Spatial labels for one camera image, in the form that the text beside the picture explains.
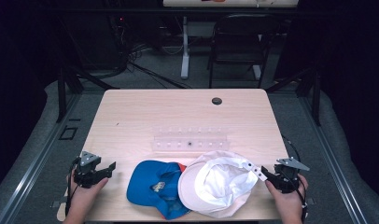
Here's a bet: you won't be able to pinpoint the black folding chair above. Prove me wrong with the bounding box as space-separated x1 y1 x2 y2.
206 13 281 90

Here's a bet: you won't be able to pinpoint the black floor cables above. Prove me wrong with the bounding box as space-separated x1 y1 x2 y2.
127 43 191 90

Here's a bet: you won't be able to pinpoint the white baseball cap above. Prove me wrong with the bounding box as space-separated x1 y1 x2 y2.
177 150 269 219

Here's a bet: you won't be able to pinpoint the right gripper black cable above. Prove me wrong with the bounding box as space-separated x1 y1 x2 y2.
282 134 309 222

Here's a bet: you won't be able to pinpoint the blue baseball cap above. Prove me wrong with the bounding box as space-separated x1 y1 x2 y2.
126 160 191 220

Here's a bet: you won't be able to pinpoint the white desk with legs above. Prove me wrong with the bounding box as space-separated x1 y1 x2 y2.
162 0 300 80

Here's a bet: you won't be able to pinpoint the grey tape strip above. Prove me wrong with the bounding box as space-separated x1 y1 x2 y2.
50 199 69 209

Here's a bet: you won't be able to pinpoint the person's right hand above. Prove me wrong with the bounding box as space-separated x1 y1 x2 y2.
265 174 309 217

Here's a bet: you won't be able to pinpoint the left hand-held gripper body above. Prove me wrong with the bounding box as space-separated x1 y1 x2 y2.
73 151 105 189

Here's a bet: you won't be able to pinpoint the black metal stand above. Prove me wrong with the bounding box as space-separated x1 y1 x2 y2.
265 65 322 127
55 63 120 124

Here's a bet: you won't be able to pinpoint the aluminium floor rail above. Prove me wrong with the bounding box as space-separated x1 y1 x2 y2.
0 92 83 224
298 96 370 224

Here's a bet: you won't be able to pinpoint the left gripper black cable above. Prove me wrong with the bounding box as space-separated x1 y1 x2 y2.
64 157 81 217

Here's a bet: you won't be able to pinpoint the person's left hand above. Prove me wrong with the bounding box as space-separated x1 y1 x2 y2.
65 170 109 213

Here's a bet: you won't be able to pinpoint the dark equipment with red light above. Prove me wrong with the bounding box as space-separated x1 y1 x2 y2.
107 12 131 71

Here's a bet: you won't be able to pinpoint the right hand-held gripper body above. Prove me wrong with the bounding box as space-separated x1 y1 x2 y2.
273 157 311 194

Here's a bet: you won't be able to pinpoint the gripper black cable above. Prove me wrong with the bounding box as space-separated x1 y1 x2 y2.
64 157 81 217
282 134 309 222

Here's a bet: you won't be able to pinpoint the clear acrylic peg rack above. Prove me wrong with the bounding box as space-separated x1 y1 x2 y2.
151 125 231 154

